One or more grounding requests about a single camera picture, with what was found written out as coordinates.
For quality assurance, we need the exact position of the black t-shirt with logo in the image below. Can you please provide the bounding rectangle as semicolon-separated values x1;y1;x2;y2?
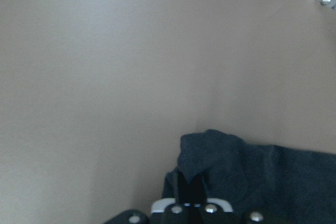
176;130;335;223

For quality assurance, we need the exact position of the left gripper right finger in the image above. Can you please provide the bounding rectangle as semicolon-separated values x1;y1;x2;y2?
191;174;207;205

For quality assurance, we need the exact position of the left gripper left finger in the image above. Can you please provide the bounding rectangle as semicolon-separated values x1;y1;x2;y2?
176;172;193;205

